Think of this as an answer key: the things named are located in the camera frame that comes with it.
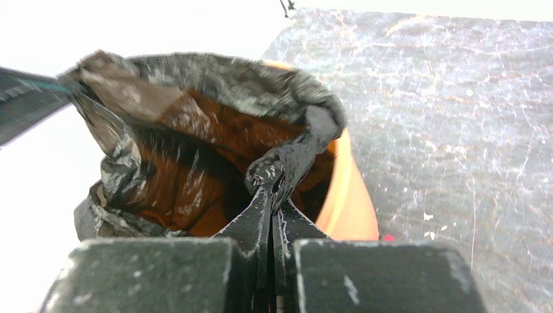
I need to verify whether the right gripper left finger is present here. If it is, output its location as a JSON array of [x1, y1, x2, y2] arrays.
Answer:
[[40, 187, 272, 312]]

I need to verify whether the black plastic trash bag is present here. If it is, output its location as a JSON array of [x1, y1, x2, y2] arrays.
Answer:
[[59, 51, 347, 241]]

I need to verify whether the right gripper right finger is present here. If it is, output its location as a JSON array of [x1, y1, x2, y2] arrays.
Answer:
[[273, 202, 486, 312]]

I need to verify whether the orange plastic trash bin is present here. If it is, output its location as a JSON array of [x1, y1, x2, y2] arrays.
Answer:
[[259, 59, 380, 242]]

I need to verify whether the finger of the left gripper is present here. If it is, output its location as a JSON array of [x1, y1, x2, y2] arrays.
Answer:
[[1, 68, 70, 145]]

